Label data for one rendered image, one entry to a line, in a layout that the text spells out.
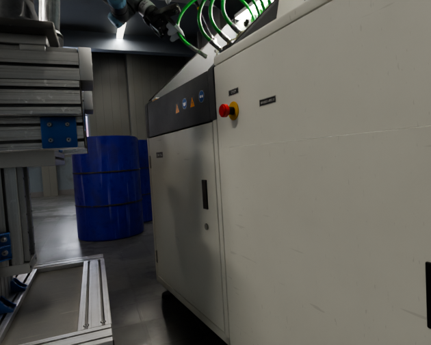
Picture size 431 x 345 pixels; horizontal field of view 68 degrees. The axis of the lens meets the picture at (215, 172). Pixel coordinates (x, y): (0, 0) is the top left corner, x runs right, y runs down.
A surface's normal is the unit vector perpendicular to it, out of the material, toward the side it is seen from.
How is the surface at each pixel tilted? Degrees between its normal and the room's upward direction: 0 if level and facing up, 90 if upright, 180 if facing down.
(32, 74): 90
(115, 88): 90
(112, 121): 90
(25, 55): 90
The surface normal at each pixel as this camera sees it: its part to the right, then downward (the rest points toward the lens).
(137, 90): 0.36, 0.02
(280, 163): -0.87, 0.07
